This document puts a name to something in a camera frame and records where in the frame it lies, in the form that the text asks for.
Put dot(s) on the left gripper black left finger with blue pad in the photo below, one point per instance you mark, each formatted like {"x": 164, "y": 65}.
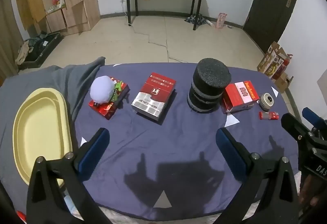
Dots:
{"x": 45, "y": 201}

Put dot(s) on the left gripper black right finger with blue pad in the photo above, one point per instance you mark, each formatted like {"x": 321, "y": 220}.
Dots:
{"x": 268, "y": 192}

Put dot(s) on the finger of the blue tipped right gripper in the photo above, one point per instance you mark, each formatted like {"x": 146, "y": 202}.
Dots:
{"x": 311, "y": 117}

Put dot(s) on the small red lighter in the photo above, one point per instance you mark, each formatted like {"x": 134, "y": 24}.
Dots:
{"x": 268, "y": 115}

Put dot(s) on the small round metal tin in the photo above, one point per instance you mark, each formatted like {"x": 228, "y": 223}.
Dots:
{"x": 266, "y": 102}

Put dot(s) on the red white cigarette box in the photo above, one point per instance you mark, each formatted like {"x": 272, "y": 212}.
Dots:
{"x": 239, "y": 96}

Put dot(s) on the shiny red gift pack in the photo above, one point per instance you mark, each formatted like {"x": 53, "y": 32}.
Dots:
{"x": 107, "y": 110}

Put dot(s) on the black foam cylinder stack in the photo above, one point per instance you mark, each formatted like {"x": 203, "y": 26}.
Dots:
{"x": 209, "y": 80}

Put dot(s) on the white fluffy pom-pom ball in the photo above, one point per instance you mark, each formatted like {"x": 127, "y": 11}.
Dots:
{"x": 102, "y": 89}

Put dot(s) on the red and silver cigarette carton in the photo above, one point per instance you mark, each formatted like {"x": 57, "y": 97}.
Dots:
{"x": 154, "y": 96}

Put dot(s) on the red fire extinguisher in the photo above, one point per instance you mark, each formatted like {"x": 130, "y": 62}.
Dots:
{"x": 283, "y": 67}

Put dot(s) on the yellow oval plastic tray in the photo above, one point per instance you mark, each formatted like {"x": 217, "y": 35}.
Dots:
{"x": 41, "y": 128}

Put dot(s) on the dark blue table cloth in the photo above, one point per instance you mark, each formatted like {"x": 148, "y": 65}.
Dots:
{"x": 172, "y": 169}

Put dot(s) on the grey blanket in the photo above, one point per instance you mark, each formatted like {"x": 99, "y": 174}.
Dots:
{"x": 72, "y": 81}

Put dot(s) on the pink bag on floor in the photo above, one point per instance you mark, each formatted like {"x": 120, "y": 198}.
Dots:
{"x": 220, "y": 20}

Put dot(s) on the dark brown door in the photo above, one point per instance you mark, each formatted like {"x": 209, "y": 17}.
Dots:
{"x": 267, "y": 21}

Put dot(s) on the open black suitcase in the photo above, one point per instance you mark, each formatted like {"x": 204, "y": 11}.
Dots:
{"x": 40, "y": 47}

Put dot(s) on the cardboard boxes by wall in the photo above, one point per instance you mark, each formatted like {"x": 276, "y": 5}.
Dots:
{"x": 270, "y": 63}

